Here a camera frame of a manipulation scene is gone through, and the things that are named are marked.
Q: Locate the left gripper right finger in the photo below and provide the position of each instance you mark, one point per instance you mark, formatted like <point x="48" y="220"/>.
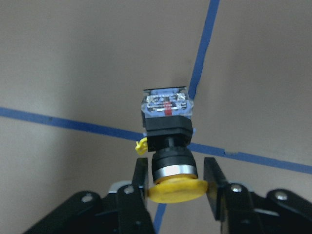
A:
<point x="241" y="211"/>

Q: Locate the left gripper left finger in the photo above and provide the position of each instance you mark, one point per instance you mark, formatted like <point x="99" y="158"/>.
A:
<point x="122" y="211"/>

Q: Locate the yellow push button switch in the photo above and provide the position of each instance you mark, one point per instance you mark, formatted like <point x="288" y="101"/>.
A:
<point x="166" y="117"/>

